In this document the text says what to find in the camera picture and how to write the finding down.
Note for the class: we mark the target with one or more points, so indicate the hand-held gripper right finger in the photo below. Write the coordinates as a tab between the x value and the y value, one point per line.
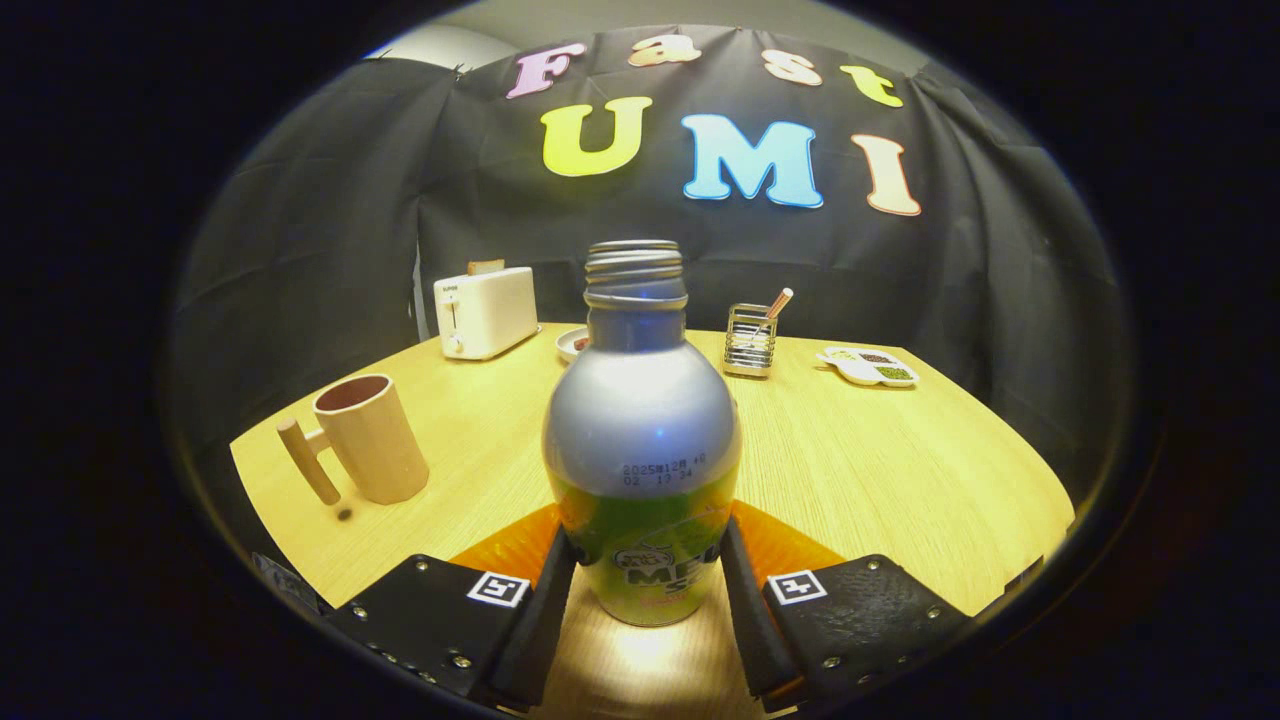
755	640

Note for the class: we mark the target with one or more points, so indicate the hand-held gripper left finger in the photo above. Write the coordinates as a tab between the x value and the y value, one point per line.
535	635

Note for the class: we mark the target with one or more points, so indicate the silver green juice bottle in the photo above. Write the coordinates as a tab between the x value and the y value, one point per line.
640	430

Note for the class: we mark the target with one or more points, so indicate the wooden table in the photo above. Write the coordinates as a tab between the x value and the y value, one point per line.
850	470

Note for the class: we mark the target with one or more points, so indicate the white divided dish with beans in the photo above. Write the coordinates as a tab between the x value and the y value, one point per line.
860	368

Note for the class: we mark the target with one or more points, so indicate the small white plate with food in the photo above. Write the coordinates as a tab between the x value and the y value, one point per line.
572	345

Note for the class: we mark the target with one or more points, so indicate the white toaster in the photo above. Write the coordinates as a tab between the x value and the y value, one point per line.
490	310

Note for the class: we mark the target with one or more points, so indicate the striped paper straw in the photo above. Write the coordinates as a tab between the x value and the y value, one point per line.
779	303

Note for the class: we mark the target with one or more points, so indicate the bread slice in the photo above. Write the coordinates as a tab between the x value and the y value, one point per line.
486	267

